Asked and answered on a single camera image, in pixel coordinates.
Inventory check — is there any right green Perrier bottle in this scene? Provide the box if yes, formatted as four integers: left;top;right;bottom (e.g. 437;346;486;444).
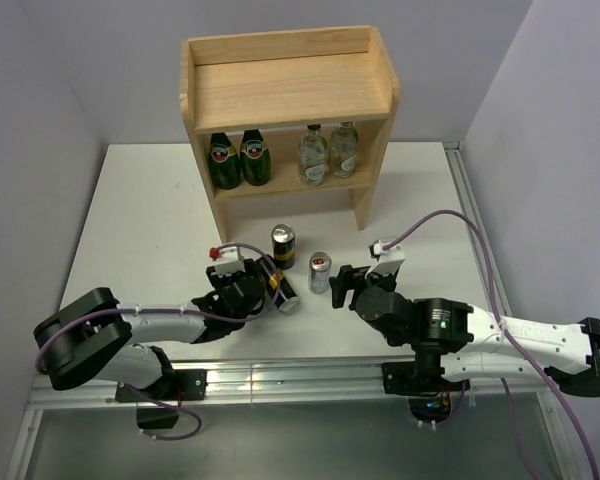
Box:
240;129;271;186

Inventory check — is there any aluminium mounting rail frame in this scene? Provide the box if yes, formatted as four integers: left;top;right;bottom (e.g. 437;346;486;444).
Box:
7;142;584;479

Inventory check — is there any clear glass bottle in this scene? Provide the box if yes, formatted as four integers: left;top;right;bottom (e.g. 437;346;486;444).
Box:
298;124;328;187
329;122;359;178

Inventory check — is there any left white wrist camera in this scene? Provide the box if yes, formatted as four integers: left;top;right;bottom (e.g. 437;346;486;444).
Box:
209;246;245;277

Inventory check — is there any wooden two-tier shelf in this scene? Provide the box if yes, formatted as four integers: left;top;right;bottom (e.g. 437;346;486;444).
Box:
179;25;400;241

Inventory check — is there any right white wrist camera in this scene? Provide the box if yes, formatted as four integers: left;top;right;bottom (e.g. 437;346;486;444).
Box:
366;237;405;277

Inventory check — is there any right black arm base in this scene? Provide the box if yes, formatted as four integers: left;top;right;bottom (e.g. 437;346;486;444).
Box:
381;362;470;427

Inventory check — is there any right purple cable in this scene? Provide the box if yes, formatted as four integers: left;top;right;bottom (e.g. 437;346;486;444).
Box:
387;209;600;480

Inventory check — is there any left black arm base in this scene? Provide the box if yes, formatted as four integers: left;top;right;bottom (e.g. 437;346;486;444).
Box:
114;369;207;436

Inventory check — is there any black yellow can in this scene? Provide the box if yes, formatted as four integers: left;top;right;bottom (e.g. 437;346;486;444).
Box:
256;256;300;313
271;224;296;270

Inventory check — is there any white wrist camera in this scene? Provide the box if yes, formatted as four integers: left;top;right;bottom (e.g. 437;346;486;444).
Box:
366;237;405;277
209;246;245;277

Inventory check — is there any green perrier bottle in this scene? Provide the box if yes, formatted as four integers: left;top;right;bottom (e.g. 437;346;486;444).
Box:
208;132;241;190
240;129;271;186

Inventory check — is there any left green Perrier bottle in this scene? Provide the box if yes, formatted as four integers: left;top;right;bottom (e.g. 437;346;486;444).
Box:
208;132;241;190

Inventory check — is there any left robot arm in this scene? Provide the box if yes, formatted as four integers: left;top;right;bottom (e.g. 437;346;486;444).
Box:
34;255;278;399

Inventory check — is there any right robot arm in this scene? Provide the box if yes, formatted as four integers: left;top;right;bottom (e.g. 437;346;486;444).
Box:
329;265;600;398

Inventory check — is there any silver light-blue energy can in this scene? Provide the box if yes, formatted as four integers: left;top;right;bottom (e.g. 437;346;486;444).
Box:
308;252;332;294

